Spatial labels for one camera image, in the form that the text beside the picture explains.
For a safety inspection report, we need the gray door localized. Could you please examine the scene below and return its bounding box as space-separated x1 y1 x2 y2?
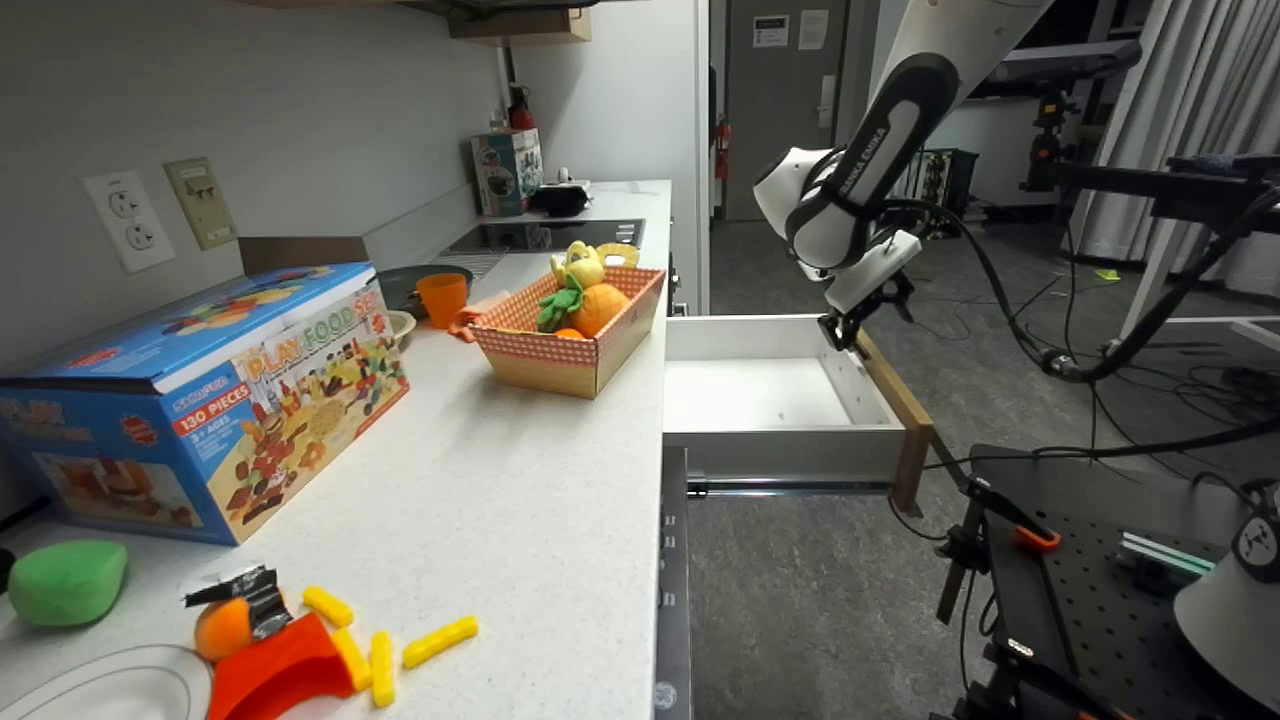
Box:
723 0 848 222

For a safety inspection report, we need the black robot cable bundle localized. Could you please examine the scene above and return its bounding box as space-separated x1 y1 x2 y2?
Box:
914 180 1280 393

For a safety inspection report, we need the black floor cable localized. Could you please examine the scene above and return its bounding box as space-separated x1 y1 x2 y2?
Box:
914 411 1280 466

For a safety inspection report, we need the black cooktop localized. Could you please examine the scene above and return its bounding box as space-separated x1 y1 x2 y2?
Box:
445 215 648 260

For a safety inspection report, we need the blue toy food box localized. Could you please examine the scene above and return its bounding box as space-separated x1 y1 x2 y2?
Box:
0 260 414 552

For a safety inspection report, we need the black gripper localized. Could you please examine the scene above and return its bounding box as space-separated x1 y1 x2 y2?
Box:
820 268 924 355

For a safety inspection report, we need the white dome device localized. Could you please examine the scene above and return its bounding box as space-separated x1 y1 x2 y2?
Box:
1167 480 1280 720

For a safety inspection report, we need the yellow toy ring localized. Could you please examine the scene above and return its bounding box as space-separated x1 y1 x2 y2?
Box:
590 237 648 271

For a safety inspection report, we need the black perforated table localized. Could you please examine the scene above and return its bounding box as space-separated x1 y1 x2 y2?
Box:
965 444 1280 720

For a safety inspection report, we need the red fire extinguisher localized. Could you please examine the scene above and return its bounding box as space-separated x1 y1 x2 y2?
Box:
710 118 741 191

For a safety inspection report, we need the orange toy ball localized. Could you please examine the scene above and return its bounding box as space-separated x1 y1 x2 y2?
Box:
192 593 259 668

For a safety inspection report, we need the green rounded toy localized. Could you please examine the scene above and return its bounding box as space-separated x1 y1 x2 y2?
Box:
3 534 136 637

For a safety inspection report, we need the beige switch plate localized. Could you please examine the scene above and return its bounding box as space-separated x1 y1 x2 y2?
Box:
160 150 243 255

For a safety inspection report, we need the red toy fries holder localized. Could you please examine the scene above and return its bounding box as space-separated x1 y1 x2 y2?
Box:
205 608 363 720

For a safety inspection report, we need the black small toy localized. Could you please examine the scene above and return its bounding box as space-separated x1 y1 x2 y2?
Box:
178 559 294 642

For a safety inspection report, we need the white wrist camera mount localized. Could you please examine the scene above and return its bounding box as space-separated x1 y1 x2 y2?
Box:
820 222 926 320

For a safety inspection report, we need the gray stand pole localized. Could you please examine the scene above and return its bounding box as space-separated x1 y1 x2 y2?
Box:
1109 215 1212 355

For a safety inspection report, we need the black countertop item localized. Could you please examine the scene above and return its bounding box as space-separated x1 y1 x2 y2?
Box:
524 180 595 221

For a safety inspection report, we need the white paper sign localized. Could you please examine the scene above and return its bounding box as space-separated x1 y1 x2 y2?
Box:
747 7 795 54
792 2 837 54

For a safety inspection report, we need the teal tube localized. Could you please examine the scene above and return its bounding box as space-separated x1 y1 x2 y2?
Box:
1112 523 1223 584

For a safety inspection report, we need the red checkered basket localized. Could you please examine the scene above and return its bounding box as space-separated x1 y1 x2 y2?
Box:
457 260 669 405

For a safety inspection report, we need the white curtain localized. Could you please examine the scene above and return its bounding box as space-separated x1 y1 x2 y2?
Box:
1061 0 1280 300

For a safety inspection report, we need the black steel dishwasher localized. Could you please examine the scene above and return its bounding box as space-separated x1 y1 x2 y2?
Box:
648 441 699 720

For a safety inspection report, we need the orange cup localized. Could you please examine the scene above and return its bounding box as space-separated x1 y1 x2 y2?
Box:
413 268 476 336

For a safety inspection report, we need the colorful carton box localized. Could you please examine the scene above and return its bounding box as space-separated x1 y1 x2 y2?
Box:
463 124 549 222

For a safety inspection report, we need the white drawer with wooden front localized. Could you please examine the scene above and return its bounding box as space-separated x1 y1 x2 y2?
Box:
658 307 940 523

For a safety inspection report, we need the black boom stand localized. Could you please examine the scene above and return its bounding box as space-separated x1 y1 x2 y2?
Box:
1046 148 1280 244

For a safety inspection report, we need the orange slice plush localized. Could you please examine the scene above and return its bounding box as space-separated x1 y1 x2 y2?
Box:
568 278 635 340

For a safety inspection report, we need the yellow toy fry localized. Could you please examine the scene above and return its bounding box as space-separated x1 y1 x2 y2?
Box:
394 613 485 676
363 629 403 710
300 580 360 630

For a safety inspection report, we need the white wall outlet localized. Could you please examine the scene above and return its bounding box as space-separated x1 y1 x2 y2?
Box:
81 164 178 274

